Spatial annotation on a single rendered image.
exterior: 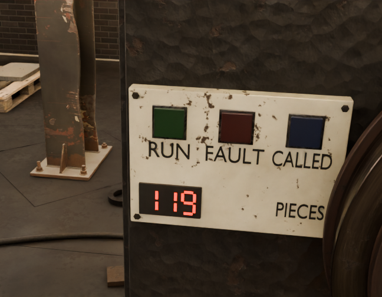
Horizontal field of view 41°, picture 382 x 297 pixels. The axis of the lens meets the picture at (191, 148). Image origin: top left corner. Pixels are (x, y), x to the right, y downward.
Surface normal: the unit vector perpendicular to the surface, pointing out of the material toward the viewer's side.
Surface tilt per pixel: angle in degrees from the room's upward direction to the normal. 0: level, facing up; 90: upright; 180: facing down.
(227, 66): 90
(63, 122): 90
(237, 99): 90
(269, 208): 90
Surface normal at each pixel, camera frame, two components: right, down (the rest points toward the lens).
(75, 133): -0.14, 0.36
